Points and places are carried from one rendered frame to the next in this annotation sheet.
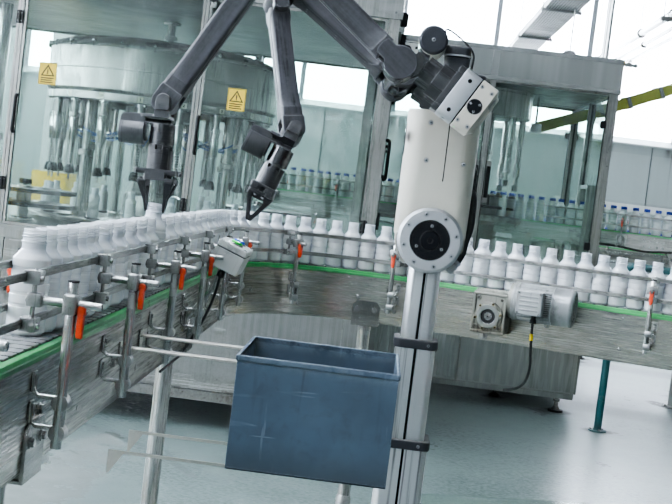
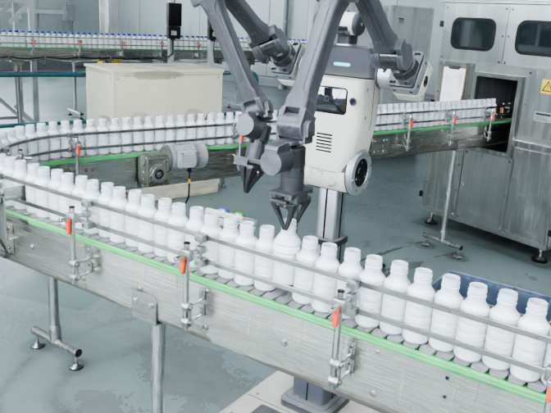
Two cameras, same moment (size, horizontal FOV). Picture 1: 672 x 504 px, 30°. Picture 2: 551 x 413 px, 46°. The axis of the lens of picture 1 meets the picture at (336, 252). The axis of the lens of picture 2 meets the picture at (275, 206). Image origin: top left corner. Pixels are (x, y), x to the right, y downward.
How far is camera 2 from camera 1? 2.78 m
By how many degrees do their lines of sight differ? 59
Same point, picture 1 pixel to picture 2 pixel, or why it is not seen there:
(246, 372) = not seen: hidden behind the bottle
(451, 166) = (373, 118)
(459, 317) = (123, 177)
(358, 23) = (385, 27)
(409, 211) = (352, 156)
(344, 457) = not seen: hidden behind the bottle
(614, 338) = (217, 165)
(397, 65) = (406, 60)
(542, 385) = not seen: outside the picture
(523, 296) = (185, 156)
